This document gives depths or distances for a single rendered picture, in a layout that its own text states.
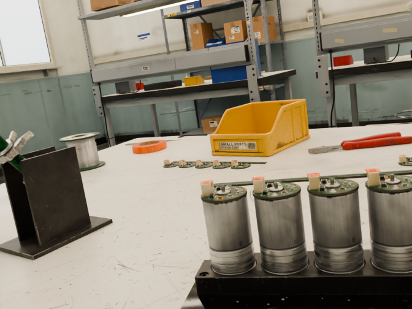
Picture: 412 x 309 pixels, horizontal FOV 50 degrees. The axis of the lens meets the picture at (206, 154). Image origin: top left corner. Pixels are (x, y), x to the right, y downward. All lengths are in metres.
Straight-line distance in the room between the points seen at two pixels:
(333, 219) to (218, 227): 0.06
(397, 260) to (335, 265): 0.03
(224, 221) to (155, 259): 0.11
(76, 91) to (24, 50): 0.88
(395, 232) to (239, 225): 0.07
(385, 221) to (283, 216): 0.05
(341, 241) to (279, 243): 0.03
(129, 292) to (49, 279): 0.07
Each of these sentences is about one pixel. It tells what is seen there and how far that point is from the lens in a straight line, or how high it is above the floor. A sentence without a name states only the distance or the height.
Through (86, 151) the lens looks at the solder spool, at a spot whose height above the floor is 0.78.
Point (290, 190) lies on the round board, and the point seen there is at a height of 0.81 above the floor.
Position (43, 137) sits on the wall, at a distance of 5.76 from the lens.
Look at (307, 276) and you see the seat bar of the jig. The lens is 0.24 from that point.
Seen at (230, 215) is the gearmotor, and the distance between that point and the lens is 0.23.
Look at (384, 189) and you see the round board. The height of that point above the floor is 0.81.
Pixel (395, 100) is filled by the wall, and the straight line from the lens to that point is 4.74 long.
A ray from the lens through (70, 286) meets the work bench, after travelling 0.32.
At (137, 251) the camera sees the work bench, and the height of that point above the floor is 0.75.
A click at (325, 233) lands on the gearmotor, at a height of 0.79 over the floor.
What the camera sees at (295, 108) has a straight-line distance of 0.65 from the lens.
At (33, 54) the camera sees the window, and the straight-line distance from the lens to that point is 5.78.
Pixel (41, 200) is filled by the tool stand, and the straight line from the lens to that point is 0.39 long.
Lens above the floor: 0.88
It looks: 11 degrees down
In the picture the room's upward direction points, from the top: 8 degrees counter-clockwise
